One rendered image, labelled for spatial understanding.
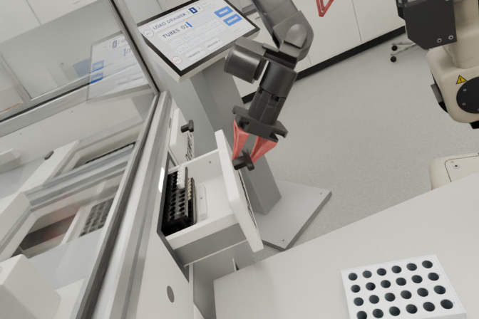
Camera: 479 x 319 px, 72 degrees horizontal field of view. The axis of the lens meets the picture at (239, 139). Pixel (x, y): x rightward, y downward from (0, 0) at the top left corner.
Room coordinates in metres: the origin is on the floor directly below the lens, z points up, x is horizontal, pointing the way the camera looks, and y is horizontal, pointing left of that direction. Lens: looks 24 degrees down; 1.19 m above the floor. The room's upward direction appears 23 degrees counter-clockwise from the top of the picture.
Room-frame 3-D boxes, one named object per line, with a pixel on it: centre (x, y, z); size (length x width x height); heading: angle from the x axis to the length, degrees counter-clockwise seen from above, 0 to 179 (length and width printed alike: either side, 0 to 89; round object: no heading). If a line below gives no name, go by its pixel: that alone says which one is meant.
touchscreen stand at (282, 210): (1.56, -0.02, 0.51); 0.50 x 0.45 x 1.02; 37
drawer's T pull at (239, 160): (0.56, 0.01, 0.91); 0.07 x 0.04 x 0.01; 179
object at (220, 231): (0.56, 0.25, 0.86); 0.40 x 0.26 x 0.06; 89
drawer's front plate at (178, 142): (0.87, 0.15, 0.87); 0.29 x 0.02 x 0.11; 179
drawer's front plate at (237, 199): (0.56, 0.04, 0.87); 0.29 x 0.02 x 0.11; 179
